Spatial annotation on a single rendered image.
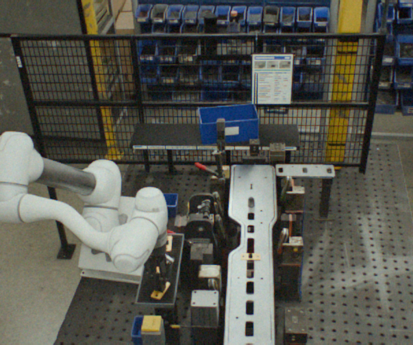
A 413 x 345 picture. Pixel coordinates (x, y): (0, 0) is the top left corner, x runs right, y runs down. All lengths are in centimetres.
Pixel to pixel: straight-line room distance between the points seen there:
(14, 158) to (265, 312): 108
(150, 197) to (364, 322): 126
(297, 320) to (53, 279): 209
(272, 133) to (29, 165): 148
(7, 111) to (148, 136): 202
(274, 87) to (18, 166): 154
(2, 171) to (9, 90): 277
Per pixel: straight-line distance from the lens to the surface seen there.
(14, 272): 413
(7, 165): 219
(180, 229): 259
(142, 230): 183
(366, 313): 279
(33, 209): 213
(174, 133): 326
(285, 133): 324
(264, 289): 242
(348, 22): 313
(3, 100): 501
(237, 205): 279
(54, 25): 451
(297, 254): 259
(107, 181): 264
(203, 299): 224
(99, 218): 263
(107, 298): 285
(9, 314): 389
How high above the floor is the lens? 278
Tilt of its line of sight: 37 degrees down
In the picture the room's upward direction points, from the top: 3 degrees counter-clockwise
